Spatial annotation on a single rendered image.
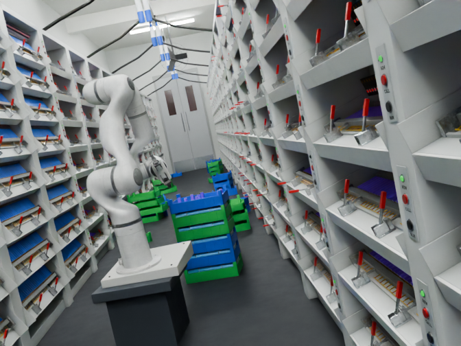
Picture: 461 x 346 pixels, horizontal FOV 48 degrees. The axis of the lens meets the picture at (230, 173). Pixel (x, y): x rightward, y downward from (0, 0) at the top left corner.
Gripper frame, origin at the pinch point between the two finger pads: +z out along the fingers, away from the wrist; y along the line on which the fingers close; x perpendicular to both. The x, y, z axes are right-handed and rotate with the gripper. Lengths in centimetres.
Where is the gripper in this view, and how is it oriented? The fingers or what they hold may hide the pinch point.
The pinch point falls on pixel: (162, 174)
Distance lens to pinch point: 219.7
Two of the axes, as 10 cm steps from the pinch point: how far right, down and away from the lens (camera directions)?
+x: -8.5, 5.0, -1.5
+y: 4.6, 8.5, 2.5
